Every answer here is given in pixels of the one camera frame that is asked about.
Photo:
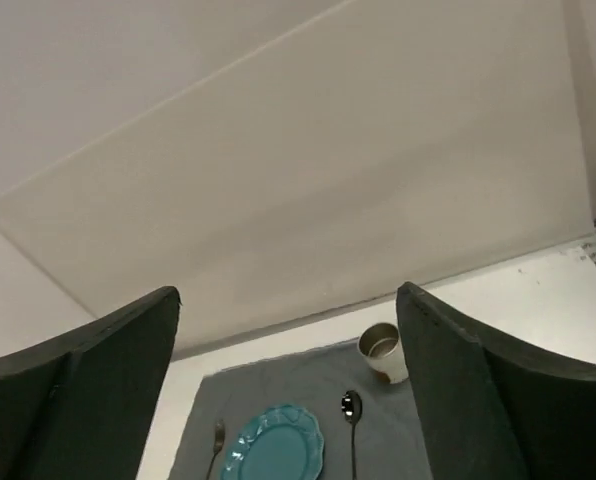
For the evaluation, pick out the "dark metal spoon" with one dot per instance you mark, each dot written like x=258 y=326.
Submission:
x=352 y=409

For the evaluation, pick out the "dark metal fork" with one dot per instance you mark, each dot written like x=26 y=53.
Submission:
x=218 y=444

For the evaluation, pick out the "grey striped cloth placemat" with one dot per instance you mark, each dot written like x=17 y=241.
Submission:
x=319 y=414

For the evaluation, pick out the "teal ceramic plate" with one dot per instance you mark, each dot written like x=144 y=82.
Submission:
x=284 y=442

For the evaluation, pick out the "white brown ceramic cup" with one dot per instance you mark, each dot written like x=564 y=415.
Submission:
x=381 y=347

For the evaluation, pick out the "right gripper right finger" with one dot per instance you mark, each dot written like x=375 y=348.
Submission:
x=490 y=405

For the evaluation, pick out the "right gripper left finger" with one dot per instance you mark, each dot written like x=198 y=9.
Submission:
x=80 y=405

